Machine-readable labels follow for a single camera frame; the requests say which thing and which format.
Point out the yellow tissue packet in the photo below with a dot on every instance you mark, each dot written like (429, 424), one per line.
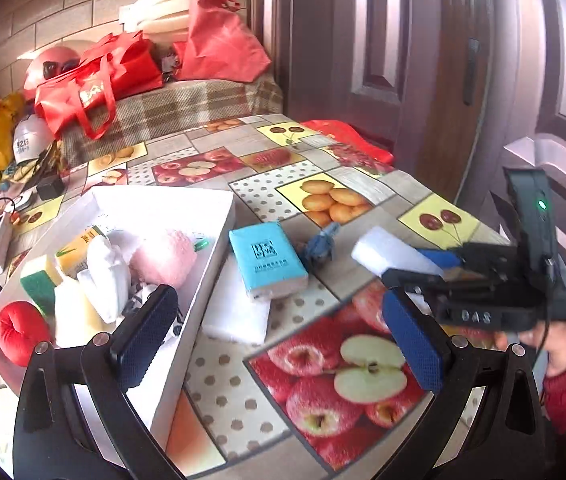
(80, 250)

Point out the blue tissue packet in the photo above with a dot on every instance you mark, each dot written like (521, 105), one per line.
(268, 260)

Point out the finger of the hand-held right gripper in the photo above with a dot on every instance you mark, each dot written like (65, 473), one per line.
(413, 280)
(438, 258)

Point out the pink fluffy towel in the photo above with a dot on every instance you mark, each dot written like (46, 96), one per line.
(165, 260)

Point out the white folded towel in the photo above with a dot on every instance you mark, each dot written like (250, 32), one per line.
(238, 312)

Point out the green yellow sponge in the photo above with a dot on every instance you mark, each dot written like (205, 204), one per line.
(38, 280)

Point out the red plush ball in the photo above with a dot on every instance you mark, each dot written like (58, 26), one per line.
(20, 332)

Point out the large red fabric bag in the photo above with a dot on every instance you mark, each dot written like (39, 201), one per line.
(218, 45)

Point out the white foam block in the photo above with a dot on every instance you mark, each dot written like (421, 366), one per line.
(388, 255)

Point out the plaid covered bench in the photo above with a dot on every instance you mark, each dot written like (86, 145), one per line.
(178, 105)

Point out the pale yellow sponge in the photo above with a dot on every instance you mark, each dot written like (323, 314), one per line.
(75, 315)

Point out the person's right hand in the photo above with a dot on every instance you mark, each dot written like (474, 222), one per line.
(558, 347)

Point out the white cardboard box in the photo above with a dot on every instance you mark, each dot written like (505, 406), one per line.
(163, 210)

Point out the red tote bag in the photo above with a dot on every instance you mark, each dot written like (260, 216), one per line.
(93, 85)

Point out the white foam roll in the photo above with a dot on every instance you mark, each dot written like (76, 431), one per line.
(158, 10)

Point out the black charger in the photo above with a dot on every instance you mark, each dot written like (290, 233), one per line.
(50, 187)

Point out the fruit print tablecloth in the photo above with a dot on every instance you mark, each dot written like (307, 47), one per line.
(263, 195)

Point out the pink helmet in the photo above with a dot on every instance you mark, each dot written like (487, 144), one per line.
(50, 62)

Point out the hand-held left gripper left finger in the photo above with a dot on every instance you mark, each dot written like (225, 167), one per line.
(145, 335)

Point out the green pen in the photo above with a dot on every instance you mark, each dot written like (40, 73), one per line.
(200, 245)

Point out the black white patterned cloth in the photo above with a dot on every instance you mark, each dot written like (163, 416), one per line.
(139, 294)

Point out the red plastic bag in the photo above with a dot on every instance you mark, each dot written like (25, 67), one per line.
(348, 137)

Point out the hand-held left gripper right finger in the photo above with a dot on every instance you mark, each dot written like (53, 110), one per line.
(413, 340)

